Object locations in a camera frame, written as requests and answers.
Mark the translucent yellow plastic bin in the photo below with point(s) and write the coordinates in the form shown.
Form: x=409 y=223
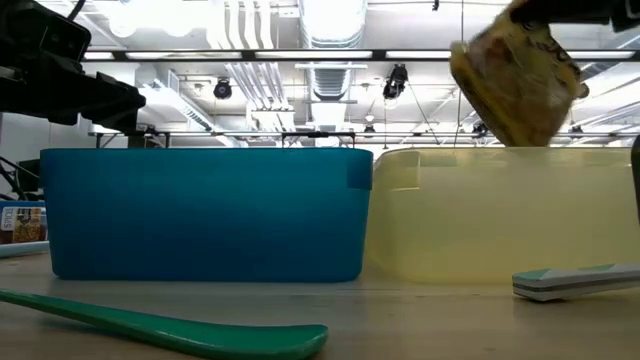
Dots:
x=475 y=225

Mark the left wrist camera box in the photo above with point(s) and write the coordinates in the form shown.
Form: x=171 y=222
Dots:
x=55 y=35

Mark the yellow ramen packet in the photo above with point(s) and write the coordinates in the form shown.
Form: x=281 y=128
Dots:
x=515 y=85

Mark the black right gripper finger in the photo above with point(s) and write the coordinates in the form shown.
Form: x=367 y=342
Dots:
x=565 y=11

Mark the black aluminium table frame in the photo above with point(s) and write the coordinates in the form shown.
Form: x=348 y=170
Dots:
x=378 y=55

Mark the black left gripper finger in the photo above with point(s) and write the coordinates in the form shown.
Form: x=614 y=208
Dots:
x=122 y=107

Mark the small brown spice jar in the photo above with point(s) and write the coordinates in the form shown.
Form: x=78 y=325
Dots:
x=25 y=227

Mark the black ceiling spotlight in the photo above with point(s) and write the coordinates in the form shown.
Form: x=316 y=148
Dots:
x=395 y=82
x=222 y=89

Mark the thin black gantry rail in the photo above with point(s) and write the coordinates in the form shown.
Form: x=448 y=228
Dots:
x=320 y=134

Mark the silver ventilation duct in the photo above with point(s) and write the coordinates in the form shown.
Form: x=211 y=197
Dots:
x=330 y=30

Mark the teal plastic bin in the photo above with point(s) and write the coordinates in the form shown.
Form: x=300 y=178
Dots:
x=200 y=215

